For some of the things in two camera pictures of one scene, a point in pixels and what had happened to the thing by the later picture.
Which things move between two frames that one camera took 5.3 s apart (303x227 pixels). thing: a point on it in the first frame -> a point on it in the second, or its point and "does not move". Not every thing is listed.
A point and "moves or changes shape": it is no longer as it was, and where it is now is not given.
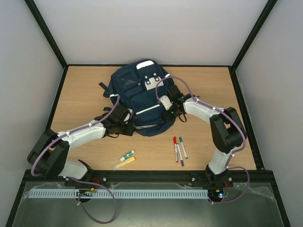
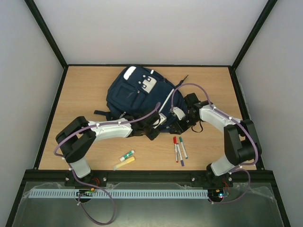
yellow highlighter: [128, 160] does not move
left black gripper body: [127, 131] -> [151, 135]
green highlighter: [122, 159] does not move
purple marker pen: [180, 154] does not move
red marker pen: [175, 143] does not move
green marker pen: [181, 139] does not move
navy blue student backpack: [138, 87] moves or changes shape
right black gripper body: [169, 116] -> [181, 124]
